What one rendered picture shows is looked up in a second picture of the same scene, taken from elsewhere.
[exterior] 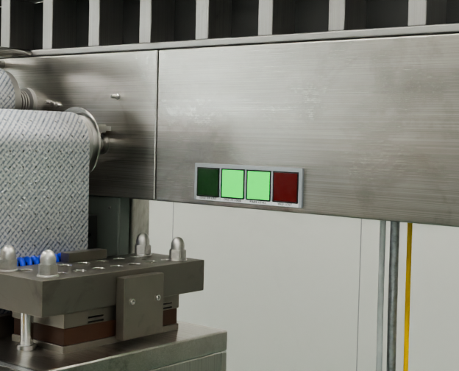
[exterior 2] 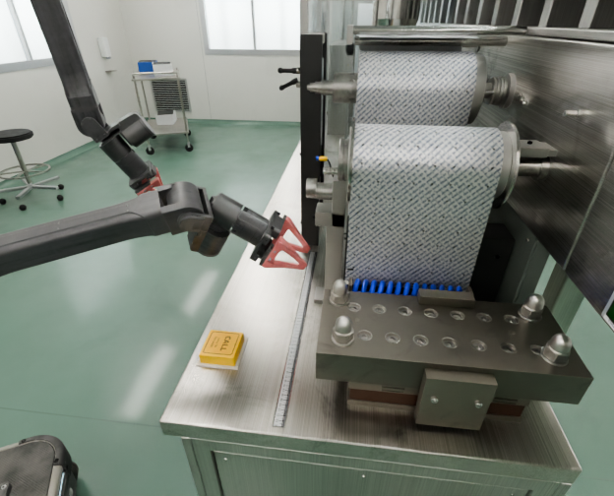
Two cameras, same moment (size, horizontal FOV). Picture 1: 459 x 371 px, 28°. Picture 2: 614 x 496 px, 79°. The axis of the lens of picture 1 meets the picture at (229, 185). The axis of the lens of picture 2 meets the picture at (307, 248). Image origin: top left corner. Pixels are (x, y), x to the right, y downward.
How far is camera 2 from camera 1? 127 cm
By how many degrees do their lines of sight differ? 61
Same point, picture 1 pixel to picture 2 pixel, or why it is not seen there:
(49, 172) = (430, 206)
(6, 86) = (466, 79)
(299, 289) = not seen: outside the picture
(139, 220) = not seen: hidden behind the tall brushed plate
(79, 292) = (365, 369)
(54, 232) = (426, 263)
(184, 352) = (493, 469)
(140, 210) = not seen: hidden behind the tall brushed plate
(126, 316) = (422, 407)
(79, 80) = (551, 77)
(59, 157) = (448, 191)
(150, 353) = (434, 458)
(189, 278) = (554, 390)
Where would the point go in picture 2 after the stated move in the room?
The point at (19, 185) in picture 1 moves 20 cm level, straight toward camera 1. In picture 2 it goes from (387, 217) to (307, 261)
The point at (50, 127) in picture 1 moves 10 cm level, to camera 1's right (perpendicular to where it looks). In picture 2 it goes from (442, 155) to (499, 174)
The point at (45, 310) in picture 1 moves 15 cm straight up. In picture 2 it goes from (319, 374) to (321, 301)
